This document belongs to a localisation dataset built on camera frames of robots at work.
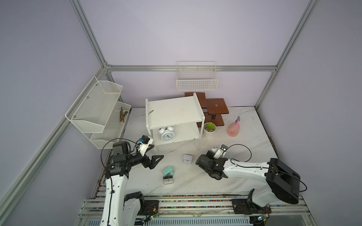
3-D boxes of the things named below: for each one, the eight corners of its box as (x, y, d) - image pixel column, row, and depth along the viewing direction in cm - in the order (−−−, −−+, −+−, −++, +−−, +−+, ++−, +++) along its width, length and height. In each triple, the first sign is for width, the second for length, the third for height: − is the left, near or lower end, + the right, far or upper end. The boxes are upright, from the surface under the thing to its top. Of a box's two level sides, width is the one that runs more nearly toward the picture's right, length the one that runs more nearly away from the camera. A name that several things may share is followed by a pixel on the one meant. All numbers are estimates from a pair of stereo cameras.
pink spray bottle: (231, 138, 104) (237, 125, 92) (226, 131, 108) (231, 118, 96) (238, 135, 106) (245, 122, 94) (233, 129, 110) (239, 115, 98)
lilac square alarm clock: (182, 162, 92) (182, 159, 88) (184, 157, 95) (184, 153, 91) (191, 164, 91) (192, 161, 87) (193, 159, 94) (193, 155, 90)
